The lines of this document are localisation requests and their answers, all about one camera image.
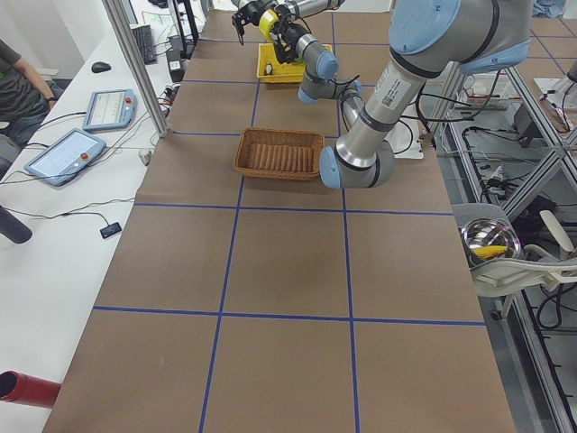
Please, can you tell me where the yellow tape roll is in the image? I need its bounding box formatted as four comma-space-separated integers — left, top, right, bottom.
258, 9, 279, 43

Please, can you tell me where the red cylinder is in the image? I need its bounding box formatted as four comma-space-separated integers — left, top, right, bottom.
1, 371, 61, 409

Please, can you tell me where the black keyboard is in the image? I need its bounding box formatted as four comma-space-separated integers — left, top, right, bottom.
131, 24, 157, 65

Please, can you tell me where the yellow woven basket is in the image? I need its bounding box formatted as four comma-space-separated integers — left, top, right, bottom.
256, 42, 339, 84

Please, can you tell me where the aluminium frame post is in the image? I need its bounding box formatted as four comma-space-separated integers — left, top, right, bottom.
102, 0, 169, 138

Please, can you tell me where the brown wicker basket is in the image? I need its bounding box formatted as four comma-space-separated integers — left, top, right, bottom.
234, 127, 325, 181

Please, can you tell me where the blue teach pendant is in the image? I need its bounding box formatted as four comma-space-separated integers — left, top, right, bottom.
24, 129, 105, 187
82, 89, 137, 133

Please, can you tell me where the black computer mouse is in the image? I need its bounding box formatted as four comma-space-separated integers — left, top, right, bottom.
91, 61, 112, 74

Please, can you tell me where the small black device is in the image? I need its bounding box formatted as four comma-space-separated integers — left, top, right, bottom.
99, 222, 122, 239

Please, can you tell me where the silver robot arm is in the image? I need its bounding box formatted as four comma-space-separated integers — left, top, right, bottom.
319, 1, 533, 189
232, 0, 343, 44

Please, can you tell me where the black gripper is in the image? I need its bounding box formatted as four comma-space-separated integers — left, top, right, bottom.
271, 22, 307, 64
232, 0, 275, 45

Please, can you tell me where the blue teach pendant far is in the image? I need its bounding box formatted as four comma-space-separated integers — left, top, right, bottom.
82, 89, 137, 133

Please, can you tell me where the blue teach pendant near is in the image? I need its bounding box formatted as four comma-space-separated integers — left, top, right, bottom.
24, 129, 105, 187

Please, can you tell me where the steel bowl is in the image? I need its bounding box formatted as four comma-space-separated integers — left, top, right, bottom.
460, 217, 522, 267

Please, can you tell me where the seated person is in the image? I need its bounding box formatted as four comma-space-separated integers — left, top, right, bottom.
1, 41, 64, 149

